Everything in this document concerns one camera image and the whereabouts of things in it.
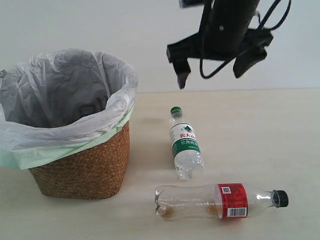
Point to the green label water bottle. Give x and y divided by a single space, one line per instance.
187 156

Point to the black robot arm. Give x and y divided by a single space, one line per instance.
224 35

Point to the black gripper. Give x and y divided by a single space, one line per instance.
191 47

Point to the white plastic bin liner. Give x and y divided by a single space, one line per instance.
60 103

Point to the red label clear soda bottle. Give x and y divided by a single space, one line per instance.
223 201

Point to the brown woven wicker basket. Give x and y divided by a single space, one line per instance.
96 173

